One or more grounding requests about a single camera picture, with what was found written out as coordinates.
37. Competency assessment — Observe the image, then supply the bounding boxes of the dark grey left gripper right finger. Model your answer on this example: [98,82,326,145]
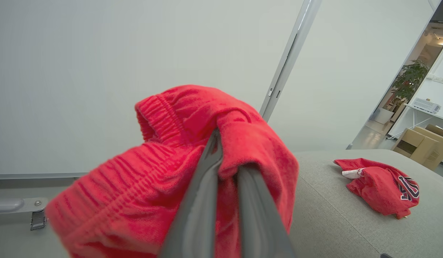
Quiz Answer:
[237,166,296,258]

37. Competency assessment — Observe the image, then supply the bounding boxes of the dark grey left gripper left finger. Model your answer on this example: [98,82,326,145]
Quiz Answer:
[158,128,224,258]

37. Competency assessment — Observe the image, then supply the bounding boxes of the red shorts with elastic waistband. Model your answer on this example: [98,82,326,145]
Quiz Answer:
[44,84,300,258]

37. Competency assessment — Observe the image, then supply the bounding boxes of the red jersey with navy lettering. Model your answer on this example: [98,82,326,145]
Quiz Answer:
[333,157,420,220]

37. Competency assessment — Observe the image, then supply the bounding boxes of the grey fabric sofa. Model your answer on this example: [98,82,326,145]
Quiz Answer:
[287,148,443,258]

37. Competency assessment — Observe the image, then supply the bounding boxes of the white plant pot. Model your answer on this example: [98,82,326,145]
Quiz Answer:
[373,107,395,125]

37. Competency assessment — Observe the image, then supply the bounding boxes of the black caster wheel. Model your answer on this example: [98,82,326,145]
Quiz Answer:
[30,210,47,231]

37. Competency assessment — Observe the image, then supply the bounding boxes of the open cardboard box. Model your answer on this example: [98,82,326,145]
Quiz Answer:
[391,128,441,171]

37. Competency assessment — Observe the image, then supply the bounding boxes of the white table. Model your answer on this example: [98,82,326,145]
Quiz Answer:
[386,103,443,140]

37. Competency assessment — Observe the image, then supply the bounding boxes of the flat cardboard box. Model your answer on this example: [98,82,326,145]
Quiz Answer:
[414,123,443,166]

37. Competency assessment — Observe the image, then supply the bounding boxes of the white device on table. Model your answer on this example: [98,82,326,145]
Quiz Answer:
[412,97,442,115]

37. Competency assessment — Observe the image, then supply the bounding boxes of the green potted plant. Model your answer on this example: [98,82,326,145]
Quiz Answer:
[391,59,430,103]

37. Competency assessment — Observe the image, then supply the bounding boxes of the grey partition corner post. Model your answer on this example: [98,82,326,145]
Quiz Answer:
[259,0,323,123]

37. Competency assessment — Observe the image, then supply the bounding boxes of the grey partition bottom rail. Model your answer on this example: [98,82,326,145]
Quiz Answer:
[0,172,90,180]

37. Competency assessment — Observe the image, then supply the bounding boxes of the grey partition foot bracket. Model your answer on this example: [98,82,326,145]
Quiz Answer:
[0,197,50,216]

